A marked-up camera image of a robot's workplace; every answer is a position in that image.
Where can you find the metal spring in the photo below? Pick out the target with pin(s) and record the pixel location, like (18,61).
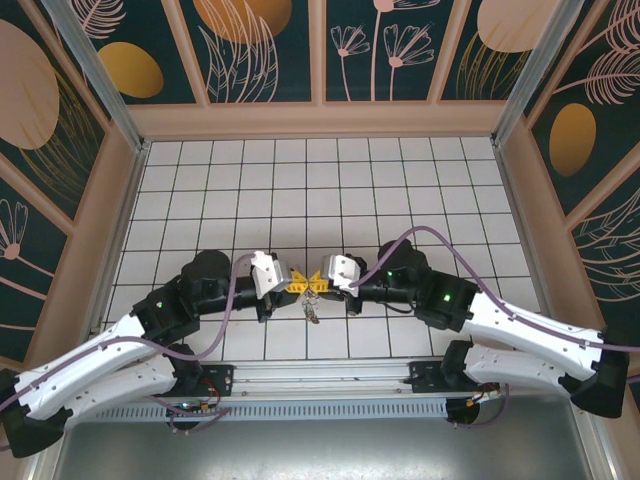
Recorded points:
(310,307)

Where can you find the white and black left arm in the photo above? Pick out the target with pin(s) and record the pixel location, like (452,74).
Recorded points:
(75,360)

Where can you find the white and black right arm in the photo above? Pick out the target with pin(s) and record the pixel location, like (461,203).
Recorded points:
(525,325)

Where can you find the grey metal sheet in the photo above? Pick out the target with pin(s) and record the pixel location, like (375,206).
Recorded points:
(320,450)

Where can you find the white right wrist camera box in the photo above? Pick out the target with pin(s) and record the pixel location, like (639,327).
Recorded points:
(342,270)

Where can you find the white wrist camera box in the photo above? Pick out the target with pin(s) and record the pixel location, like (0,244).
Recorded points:
(342,270)
(267,275)

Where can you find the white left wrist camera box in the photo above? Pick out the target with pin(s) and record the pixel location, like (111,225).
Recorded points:
(267,275)

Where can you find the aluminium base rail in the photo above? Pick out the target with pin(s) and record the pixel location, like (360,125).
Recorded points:
(320,380)

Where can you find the aluminium side rail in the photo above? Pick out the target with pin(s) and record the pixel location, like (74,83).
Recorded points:
(117,240)
(526,240)

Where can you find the wall panel with single flower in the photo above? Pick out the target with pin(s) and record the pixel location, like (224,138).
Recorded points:
(25,260)

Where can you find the wall panel with pink leaf outlines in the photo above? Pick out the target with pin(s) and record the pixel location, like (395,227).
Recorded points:
(610,250)

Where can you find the aluminium corner post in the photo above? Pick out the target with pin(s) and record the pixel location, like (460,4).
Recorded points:
(107,85)
(534,75)

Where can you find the wall panel with orange oval and ferns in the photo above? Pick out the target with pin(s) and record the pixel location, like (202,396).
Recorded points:
(575,140)

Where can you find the wall panel with two flowers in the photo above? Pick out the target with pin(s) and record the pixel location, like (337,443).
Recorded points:
(380,50)

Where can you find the wall panel with small orange oval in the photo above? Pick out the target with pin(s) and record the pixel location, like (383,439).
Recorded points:
(130,70)

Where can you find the wall panel with orange circle and leaves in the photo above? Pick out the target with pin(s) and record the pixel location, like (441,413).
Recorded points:
(240,50)

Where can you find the wall panel with large peach oval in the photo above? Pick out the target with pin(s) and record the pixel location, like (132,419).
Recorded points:
(30,100)

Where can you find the wall panel with peach oval and gold fronds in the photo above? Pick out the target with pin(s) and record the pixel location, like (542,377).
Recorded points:
(500,30)

